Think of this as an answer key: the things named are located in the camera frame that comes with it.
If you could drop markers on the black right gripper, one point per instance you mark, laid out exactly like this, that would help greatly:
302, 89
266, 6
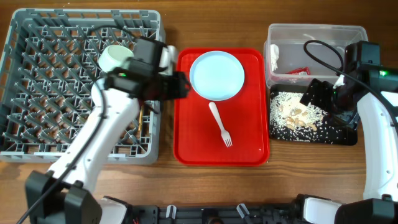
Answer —
324, 88

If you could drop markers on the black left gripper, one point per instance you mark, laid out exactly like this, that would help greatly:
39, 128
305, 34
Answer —
175, 89

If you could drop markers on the wooden chopstick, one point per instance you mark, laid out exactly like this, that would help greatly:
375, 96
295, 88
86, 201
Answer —
141, 117

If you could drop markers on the red sauce packet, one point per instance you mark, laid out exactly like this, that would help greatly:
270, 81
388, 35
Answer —
300, 71

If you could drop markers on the green bowl with rice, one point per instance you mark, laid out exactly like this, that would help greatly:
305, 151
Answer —
114, 56

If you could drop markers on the light blue plate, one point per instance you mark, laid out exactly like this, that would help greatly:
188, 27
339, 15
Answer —
217, 75

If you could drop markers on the light blue bowl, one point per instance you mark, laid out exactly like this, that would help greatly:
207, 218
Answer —
95, 93

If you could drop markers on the white napkin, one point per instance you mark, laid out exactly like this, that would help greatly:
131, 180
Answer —
274, 53

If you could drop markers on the white plastic fork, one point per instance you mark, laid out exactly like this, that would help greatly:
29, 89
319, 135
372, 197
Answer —
225, 135

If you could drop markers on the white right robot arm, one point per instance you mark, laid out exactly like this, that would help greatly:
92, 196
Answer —
373, 91

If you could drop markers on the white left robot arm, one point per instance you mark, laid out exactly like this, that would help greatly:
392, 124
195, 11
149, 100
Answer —
64, 194

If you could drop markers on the grey plastic dishwasher rack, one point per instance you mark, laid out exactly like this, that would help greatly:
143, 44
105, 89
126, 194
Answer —
48, 64

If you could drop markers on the red plastic tray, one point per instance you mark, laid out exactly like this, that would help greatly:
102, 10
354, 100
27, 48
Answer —
197, 137

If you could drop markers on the rice and peanut scraps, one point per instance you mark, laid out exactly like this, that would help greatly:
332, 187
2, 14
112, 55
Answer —
292, 121

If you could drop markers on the black tray bin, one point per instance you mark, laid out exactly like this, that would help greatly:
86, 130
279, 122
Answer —
326, 134

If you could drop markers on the clear plastic bin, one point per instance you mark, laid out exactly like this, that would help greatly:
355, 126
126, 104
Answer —
290, 39

